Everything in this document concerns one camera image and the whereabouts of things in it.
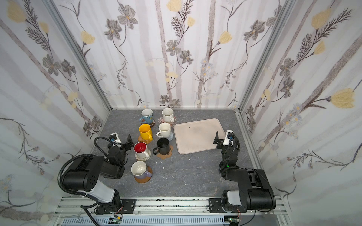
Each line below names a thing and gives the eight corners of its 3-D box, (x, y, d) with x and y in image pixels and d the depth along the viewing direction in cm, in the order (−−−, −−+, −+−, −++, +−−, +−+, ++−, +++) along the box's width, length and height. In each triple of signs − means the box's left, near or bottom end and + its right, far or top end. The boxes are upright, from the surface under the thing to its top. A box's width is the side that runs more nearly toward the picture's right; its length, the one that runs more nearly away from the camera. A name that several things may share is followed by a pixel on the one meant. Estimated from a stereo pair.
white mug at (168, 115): (162, 124, 111) (161, 118, 104) (163, 115, 118) (162, 107, 111) (173, 125, 111) (173, 118, 104) (174, 115, 118) (173, 108, 111)
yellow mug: (140, 141, 101) (137, 134, 94) (142, 130, 108) (140, 123, 101) (153, 141, 101) (151, 135, 94) (155, 130, 108) (153, 123, 101)
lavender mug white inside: (133, 180, 85) (128, 174, 77) (136, 166, 90) (132, 160, 82) (151, 180, 85) (148, 174, 77) (153, 167, 90) (150, 160, 83)
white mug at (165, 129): (158, 140, 101) (156, 133, 94) (160, 129, 107) (158, 122, 100) (170, 140, 101) (169, 133, 94) (171, 129, 107) (170, 122, 100)
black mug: (155, 156, 94) (152, 149, 87) (156, 145, 100) (154, 137, 92) (169, 156, 94) (168, 149, 87) (170, 145, 100) (169, 137, 92)
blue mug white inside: (142, 126, 110) (139, 116, 102) (144, 117, 116) (141, 108, 107) (153, 126, 110) (151, 117, 102) (154, 117, 116) (152, 108, 107)
